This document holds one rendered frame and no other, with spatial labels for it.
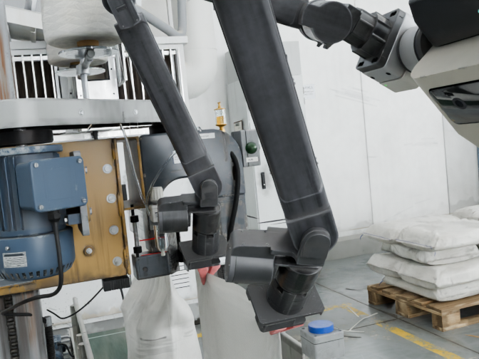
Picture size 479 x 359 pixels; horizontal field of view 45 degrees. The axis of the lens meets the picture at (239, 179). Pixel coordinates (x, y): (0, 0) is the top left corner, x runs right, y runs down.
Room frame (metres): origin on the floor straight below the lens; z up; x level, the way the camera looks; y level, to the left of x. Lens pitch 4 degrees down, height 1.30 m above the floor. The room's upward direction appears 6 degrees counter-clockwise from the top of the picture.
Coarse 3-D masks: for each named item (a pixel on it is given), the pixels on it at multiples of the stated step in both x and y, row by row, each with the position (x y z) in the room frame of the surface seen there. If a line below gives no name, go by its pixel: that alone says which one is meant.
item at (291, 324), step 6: (300, 318) 0.82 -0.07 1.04; (270, 324) 0.79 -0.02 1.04; (276, 324) 0.80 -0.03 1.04; (282, 324) 0.80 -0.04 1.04; (288, 324) 0.81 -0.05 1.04; (294, 324) 0.82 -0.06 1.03; (300, 324) 0.82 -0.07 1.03; (264, 330) 0.80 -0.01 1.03; (270, 330) 0.81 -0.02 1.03; (288, 330) 0.86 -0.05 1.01
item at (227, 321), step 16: (208, 288) 1.22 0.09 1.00; (224, 288) 1.15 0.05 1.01; (240, 288) 1.08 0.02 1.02; (208, 304) 1.24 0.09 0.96; (224, 304) 1.06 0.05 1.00; (240, 304) 0.99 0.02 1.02; (208, 320) 1.25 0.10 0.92; (224, 320) 1.07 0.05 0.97; (240, 320) 1.00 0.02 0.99; (208, 336) 1.27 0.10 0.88; (224, 336) 1.08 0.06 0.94; (240, 336) 1.00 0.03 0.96; (256, 336) 0.95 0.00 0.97; (272, 336) 0.89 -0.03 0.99; (208, 352) 1.28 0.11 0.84; (224, 352) 1.09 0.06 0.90; (240, 352) 1.01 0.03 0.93; (256, 352) 0.95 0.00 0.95; (272, 352) 0.90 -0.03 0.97
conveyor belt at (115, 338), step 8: (120, 328) 3.02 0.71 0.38; (88, 336) 2.94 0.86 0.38; (96, 336) 2.92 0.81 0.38; (104, 336) 2.91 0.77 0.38; (112, 336) 2.90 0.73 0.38; (120, 336) 2.88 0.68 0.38; (96, 344) 2.80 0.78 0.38; (104, 344) 2.79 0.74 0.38; (112, 344) 2.78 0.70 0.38; (120, 344) 2.76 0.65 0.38; (96, 352) 2.68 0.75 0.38; (104, 352) 2.67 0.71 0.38; (112, 352) 2.66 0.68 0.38; (120, 352) 2.65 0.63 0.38
